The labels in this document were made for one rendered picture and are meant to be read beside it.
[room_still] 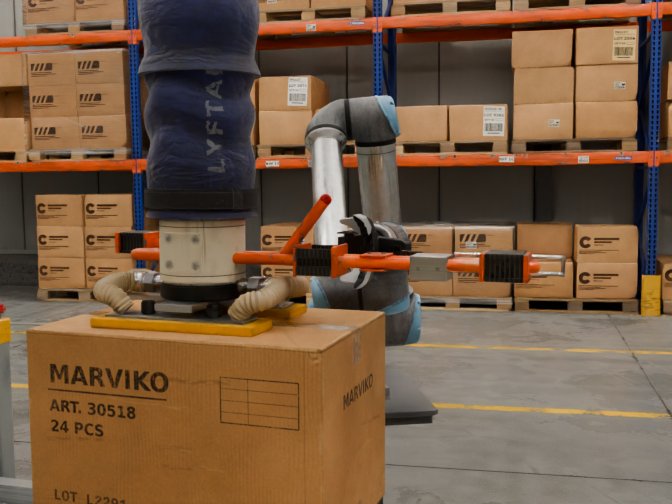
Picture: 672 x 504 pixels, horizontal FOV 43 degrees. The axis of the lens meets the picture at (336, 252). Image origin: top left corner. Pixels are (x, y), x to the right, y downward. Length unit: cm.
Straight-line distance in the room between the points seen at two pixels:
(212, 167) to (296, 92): 750
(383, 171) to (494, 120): 643
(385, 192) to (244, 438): 106
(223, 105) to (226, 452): 63
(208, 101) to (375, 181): 87
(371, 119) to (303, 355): 104
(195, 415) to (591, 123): 753
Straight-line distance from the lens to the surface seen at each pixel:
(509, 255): 149
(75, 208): 1005
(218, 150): 161
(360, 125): 234
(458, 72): 1014
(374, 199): 238
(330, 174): 221
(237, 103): 163
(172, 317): 162
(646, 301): 879
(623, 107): 884
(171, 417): 157
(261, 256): 162
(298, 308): 174
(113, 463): 167
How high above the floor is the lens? 140
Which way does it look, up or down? 5 degrees down
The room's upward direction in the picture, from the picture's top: 1 degrees counter-clockwise
